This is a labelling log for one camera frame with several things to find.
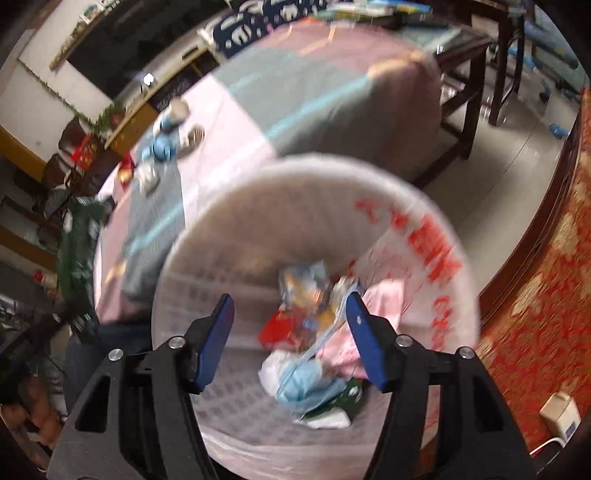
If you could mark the white blue paper cup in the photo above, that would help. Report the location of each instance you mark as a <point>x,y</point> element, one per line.
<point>174,114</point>

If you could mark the yellow snack packet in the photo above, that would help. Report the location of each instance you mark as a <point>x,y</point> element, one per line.
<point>302,288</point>

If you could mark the pile of green packets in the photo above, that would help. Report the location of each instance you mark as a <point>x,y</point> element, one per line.
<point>81,258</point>

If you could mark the red gold patterned cloth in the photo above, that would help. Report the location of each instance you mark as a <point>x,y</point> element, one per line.
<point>545,286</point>

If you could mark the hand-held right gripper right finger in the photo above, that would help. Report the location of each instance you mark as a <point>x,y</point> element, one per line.
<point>367,344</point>

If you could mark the blue face mask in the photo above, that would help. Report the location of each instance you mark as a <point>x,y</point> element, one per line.
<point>162,147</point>
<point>304,381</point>

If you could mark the pink plastic bag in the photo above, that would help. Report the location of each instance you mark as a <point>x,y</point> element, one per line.
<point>344,350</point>

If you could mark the crumpled white wrapper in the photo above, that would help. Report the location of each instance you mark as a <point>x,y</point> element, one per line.
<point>147,177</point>

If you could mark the dark wooden table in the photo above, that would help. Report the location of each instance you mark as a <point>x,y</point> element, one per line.
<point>466,83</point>

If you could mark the pink grey striped blanket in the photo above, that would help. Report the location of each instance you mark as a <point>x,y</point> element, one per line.
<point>300,101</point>

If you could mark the black television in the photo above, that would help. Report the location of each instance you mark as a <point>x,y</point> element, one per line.
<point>138,41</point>

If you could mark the navy white play fence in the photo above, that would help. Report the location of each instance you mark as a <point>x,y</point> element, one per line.
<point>242,30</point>

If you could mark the red gift box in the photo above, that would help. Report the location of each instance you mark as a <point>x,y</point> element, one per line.
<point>84,152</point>

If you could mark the small white desk device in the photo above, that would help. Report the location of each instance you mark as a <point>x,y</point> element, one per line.
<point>148,79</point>

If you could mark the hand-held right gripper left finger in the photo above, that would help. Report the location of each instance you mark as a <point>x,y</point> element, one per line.
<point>213,344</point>

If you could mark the white power adapter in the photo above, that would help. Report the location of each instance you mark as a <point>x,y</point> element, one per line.
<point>559,413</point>

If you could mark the row of picture books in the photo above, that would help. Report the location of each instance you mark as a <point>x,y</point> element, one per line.
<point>364,7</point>

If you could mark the dark wooden chair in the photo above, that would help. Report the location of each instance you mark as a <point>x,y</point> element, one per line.
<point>74,175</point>

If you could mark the white lined waste bin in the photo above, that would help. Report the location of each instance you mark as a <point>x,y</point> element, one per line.
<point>231,221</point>

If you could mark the green potted plant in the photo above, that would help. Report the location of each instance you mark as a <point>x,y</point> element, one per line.
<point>110,119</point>

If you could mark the yellow wooden tv cabinet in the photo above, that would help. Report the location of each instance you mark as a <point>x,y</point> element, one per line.
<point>134,124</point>

